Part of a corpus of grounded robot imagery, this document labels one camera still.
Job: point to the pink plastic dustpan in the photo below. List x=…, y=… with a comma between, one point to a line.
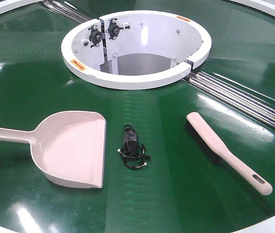
x=68, y=147

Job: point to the pink hand brush black bristles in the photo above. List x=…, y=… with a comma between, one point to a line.
x=221, y=152

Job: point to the green conveyor belt surface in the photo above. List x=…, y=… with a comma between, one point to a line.
x=157, y=180

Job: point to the steel rollers top left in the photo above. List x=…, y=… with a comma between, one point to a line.
x=65, y=10

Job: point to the steel rollers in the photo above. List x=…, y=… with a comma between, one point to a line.
x=234, y=96
x=65, y=10

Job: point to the steel rollers right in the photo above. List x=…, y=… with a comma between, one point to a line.
x=234, y=96

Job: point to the white outer rim left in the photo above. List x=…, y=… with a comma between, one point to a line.
x=8, y=5

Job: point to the white central ring housing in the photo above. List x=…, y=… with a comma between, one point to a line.
x=181, y=40

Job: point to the black bearing mount left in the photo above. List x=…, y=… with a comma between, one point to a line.
x=95, y=36

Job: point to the black bearing mount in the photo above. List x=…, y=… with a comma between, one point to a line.
x=114, y=29
x=95, y=36

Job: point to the black bearing mount right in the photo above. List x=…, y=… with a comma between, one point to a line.
x=114, y=29

